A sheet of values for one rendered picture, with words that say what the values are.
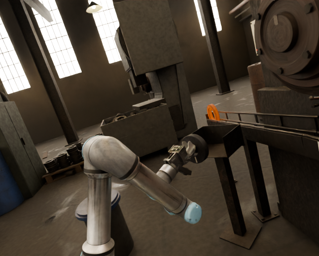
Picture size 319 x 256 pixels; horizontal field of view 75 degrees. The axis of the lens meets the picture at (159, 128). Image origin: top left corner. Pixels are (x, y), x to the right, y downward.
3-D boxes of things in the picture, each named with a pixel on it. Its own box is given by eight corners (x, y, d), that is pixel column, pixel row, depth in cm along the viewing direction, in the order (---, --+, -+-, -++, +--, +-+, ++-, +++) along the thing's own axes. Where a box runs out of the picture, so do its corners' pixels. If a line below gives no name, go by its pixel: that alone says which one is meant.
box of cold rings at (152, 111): (167, 138, 402) (155, 99, 385) (181, 149, 322) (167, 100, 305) (116, 157, 386) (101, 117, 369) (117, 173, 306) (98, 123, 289)
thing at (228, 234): (226, 216, 154) (202, 126, 139) (263, 227, 135) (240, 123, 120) (212, 235, 142) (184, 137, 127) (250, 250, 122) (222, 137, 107)
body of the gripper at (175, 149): (185, 144, 98) (171, 161, 91) (192, 158, 101) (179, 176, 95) (174, 144, 104) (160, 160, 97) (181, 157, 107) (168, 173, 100)
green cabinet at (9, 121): (3, 207, 314) (-47, 113, 282) (25, 186, 382) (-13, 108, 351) (35, 196, 318) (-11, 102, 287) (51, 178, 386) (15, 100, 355)
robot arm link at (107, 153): (113, 129, 62) (209, 205, 81) (103, 129, 71) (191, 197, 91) (89, 162, 58) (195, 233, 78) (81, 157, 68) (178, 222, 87)
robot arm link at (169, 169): (174, 183, 92) (162, 180, 98) (180, 176, 95) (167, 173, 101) (167, 170, 90) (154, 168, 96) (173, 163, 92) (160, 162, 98)
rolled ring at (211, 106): (212, 104, 174) (215, 103, 174) (205, 105, 192) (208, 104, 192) (218, 125, 176) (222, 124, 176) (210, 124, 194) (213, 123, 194)
